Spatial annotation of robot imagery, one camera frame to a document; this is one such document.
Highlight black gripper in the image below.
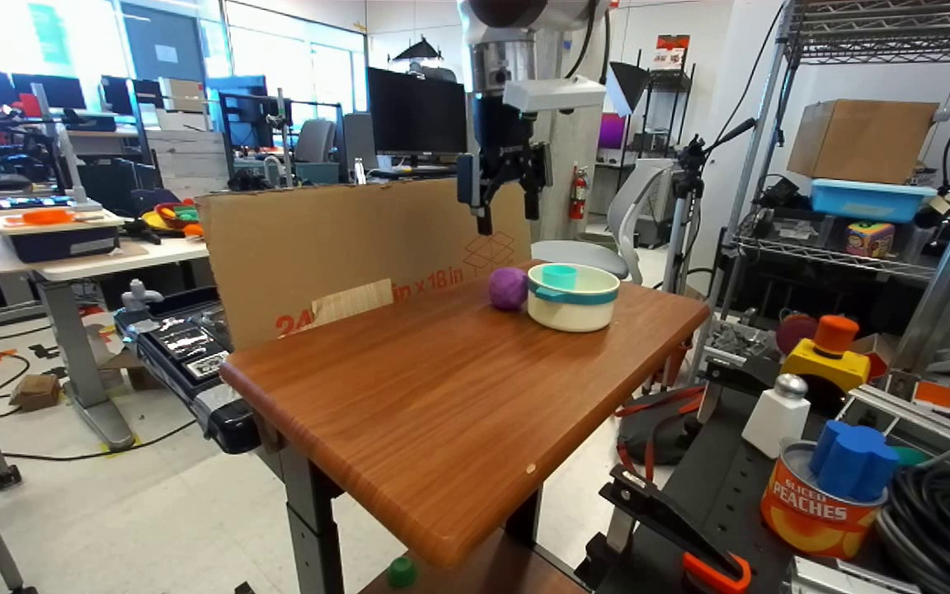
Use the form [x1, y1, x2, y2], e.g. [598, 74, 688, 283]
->
[456, 88, 549, 237]

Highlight purple toy ball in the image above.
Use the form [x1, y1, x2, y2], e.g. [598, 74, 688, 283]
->
[484, 263, 530, 313]

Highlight white warmer with teal band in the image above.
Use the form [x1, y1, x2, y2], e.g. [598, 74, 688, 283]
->
[525, 261, 624, 336]

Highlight orange toy cylinder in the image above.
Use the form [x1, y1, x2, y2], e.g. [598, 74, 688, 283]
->
[811, 313, 860, 357]

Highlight yellow toy block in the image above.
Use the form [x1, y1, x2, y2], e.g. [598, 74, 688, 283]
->
[780, 336, 874, 395]

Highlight colourful toy cube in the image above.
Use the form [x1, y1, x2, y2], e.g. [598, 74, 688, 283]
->
[844, 222, 897, 261]

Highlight white toy figure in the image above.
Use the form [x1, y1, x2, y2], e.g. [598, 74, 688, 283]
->
[117, 277, 164, 323]

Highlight blue hexagonal toy block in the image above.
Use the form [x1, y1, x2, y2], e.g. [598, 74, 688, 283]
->
[807, 418, 904, 504]

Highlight red fire extinguisher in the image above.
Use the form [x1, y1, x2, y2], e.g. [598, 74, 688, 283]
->
[568, 162, 591, 225]

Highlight grey office chair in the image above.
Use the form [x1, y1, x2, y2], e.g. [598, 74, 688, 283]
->
[530, 156, 681, 288]

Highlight black computer monitor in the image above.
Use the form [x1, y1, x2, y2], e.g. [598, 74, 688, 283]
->
[367, 66, 471, 160]

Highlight brown cardboard panel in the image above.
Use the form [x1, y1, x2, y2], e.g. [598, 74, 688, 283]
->
[197, 177, 534, 357]

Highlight white shaker bottle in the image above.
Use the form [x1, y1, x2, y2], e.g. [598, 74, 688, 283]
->
[737, 370, 815, 463]

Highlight black tool tray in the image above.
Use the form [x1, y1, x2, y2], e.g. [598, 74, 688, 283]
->
[125, 302, 263, 457]

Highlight brown cardboard box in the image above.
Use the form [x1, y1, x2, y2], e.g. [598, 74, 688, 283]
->
[786, 99, 941, 188]

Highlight blue plastic bin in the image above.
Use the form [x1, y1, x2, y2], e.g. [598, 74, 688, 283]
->
[807, 177, 941, 228]

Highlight green small ball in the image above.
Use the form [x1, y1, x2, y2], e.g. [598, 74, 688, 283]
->
[385, 554, 421, 590]

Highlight orange black clamp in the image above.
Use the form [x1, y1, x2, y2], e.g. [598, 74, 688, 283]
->
[680, 547, 756, 594]

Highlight white grey desk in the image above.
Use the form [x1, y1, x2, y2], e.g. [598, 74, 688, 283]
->
[0, 228, 210, 451]

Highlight orange peaches can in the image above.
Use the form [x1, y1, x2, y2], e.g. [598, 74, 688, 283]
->
[757, 441, 893, 561]

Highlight black tray with orange plate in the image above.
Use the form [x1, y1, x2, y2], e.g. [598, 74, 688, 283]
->
[0, 199, 129, 263]

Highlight wooden block on floor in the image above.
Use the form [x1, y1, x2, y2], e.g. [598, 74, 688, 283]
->
[5, 374, 67, 417]

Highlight black camera tripod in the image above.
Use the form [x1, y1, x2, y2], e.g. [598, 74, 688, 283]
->
[659, 116, 760, 298]

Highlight metal wire shelf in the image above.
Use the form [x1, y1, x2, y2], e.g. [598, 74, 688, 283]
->
[688, 0, 950, 384]

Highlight black coiled cable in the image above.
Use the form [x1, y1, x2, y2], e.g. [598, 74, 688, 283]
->
[874, 467, 950, 594]

